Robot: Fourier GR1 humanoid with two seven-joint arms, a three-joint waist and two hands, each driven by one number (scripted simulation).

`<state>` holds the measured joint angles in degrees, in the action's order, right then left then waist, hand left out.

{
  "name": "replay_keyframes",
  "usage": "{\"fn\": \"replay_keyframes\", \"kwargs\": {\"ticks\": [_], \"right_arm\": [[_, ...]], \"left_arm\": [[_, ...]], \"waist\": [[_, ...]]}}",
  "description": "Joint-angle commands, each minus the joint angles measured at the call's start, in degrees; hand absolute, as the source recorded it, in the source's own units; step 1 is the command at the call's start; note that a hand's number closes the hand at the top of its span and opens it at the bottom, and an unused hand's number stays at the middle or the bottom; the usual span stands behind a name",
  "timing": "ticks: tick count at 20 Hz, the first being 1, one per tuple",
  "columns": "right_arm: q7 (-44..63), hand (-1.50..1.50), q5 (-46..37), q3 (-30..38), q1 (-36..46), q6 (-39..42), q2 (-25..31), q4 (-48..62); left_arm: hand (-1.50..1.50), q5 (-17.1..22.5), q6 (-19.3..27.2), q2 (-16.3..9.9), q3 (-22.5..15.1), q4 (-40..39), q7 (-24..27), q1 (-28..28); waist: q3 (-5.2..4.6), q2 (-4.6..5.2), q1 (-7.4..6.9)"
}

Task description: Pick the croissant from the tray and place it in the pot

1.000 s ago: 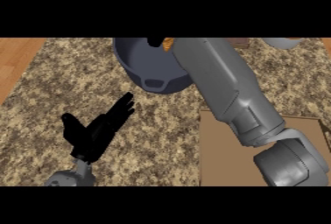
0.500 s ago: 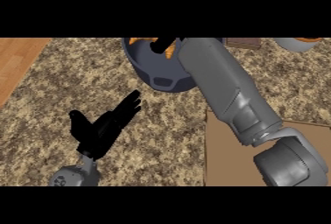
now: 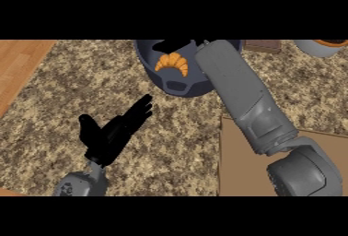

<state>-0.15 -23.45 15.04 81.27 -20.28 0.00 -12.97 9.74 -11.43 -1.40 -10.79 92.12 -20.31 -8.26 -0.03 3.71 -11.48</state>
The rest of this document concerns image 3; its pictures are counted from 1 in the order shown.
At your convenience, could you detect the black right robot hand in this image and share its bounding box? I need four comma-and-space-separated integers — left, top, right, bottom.
150, 39, 209, 53

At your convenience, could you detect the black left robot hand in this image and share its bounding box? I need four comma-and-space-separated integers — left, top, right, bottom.
78, 93, 155, 169

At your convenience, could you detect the orange croissant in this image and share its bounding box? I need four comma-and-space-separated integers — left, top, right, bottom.
153, 52, 190, 78

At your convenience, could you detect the dark blue-grey pot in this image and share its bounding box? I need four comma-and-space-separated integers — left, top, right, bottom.
131, 39, 245, 99

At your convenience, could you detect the brown flat tray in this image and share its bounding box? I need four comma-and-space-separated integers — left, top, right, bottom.
216, 114, 348, 197

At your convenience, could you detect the dark brown box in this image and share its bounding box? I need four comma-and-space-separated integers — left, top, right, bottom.
243, 39, 283, 55

